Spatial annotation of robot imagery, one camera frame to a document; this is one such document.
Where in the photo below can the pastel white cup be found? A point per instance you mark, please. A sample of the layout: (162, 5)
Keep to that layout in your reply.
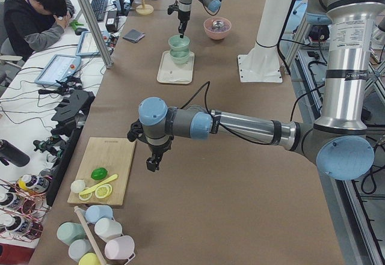
(108, 229)

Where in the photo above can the pastel grey cup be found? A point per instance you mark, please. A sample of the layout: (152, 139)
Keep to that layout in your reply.
(78, 249)

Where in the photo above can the near blue teach pendant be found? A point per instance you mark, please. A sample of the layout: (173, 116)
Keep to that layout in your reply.
(58, 69)

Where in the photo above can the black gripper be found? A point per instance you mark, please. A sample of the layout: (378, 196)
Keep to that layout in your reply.
(157, 149)
(182, 16)

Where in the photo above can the grey folded cloth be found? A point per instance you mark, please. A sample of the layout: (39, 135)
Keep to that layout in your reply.
(134, 36)

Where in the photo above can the clear ice cubes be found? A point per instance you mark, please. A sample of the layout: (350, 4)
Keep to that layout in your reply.
(226, 28)

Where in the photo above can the far blue teach pendant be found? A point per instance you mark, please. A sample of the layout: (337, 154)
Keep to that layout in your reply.
(87, 46)

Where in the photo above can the lemon slice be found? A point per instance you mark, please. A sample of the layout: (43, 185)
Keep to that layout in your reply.
(103, 191)
(85, 196)

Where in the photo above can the wooden cup rack pole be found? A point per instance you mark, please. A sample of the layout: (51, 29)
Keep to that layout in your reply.
(100, 257)

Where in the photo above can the metal ice scoop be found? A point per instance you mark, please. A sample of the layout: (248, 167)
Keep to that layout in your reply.
(217, 25)

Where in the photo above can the blue teach pendant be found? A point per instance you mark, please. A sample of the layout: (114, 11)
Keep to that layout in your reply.
(58, 69)
(87, 46)

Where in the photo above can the aluminium frame post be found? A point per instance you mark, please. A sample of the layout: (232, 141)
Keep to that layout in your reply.
(95, 31)

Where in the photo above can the black plastic holder rack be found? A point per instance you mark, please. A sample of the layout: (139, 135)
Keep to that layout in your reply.
(68, 109)

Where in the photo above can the black power adapter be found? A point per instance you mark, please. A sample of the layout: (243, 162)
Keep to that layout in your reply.
(112, 21)

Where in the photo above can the seated person in black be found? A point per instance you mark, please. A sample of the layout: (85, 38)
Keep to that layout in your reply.
(35, 25)

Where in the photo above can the green bowl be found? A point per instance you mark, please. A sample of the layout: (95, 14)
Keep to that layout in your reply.
(178, 43)
(180, 60)
(179, 53)

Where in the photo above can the cream rabbit print tray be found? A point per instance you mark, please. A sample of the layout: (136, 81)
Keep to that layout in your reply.
(171, 73)

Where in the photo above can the green lime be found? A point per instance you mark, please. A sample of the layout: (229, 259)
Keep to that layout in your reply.
(99, 173)

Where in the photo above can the bamboo cutting board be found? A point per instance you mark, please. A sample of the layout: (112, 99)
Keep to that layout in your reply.
(113, 154)

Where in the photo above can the black keyboard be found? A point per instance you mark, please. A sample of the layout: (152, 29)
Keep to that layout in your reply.
(99, 9)

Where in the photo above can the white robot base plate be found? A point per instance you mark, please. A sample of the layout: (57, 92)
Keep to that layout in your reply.
(253, 68)

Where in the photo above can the yellow plastic knife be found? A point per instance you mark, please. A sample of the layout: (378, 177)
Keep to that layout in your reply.
(93, 188)

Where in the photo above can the black water bottle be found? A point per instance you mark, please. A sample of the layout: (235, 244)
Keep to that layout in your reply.
(11, 154)

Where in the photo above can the pastel blue cup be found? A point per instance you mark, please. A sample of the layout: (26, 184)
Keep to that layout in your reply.
(97, 212)

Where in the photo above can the pastel green cup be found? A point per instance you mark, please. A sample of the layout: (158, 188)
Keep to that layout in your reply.
(69, 232)

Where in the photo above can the yellow paint bottle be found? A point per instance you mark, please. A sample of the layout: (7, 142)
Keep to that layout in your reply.
(35, 183)

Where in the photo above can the pastel yellow cup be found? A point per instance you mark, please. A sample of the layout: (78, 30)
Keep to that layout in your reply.
(89, 259)

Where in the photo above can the pastel pink cup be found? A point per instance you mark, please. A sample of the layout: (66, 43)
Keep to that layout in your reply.
(120, 248)

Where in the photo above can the white camera support column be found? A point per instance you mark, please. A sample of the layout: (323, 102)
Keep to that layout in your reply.
(272, 22)

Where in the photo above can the pink bowl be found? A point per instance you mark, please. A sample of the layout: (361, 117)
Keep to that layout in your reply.
(212, 35)

